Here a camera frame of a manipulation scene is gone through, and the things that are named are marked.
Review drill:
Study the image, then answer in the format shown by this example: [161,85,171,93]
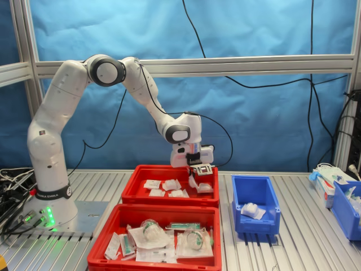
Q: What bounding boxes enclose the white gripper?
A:
[170,143,215,183]

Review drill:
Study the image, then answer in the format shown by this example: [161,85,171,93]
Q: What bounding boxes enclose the white box with gloves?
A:
[308,163,344,209]

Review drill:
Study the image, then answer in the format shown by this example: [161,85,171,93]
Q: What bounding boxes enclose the red plastic crate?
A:
[121,164,220,209]

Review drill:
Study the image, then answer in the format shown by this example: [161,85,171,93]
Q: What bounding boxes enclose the green syringe packet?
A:
[165,222,202,230]
[119,233,138,257]

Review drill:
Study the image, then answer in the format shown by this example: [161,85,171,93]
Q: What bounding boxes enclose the blue fabric backdrop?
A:
[0,0,361,173]

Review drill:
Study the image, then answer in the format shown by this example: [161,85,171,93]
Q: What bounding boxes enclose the blue plastic bin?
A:
[231,174,281,235]
[330,180,361,242]

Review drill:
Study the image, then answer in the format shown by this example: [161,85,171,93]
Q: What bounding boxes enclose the white needle packet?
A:
[135,247,179,264]

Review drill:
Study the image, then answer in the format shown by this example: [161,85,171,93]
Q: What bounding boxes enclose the flat printed paper packet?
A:
[103,232,122,260]

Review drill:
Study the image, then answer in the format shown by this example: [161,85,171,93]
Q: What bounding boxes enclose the red crate with white label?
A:
[86,203,223,271]

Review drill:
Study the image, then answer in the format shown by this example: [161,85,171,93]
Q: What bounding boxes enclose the white sealed medical packet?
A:
[341,186,358,202]

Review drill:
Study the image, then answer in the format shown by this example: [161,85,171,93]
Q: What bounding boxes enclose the white power plug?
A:
[348,164,361,181]

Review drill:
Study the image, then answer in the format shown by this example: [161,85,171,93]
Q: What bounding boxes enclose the black equipment rack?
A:
[346,89,361,177]

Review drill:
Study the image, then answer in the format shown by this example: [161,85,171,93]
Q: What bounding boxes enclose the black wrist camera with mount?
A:
[186,152,213,176]

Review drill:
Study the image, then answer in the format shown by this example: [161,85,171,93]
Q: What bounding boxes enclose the small packet with green ring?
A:
[176,229,214,259]

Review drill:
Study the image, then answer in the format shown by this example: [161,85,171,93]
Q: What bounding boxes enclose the large packet with green ring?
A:
[127,218,175,250]

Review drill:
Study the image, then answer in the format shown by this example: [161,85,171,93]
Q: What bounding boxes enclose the black cable along robot arm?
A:
[66,58,234,177]

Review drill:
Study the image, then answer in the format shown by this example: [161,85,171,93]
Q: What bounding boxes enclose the aluminium profile frame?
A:
[0,0,361,173]

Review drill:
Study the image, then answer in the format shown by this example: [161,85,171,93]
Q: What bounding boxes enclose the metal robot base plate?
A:
[73,200,110,238]

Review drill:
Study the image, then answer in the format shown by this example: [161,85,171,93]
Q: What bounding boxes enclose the black hanging cable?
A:
[182,0,207,59]
[307,0,315,172]

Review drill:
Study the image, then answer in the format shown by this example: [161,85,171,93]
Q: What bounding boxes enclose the black base cable bundle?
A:
[0,167,39,237]

